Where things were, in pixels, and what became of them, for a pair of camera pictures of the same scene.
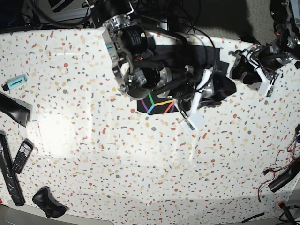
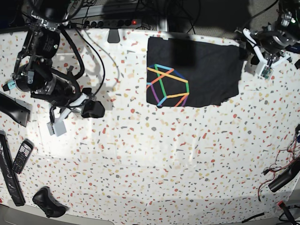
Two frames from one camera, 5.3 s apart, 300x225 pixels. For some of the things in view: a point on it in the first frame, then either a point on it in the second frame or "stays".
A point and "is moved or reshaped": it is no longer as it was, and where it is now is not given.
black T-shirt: (206, 60) is moved or reshaped
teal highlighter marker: (14, 82) stays
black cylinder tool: (284, 176) stays
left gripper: (193, 90) to (85, 104)
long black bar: (10, 171) stays
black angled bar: (18, 110) stays
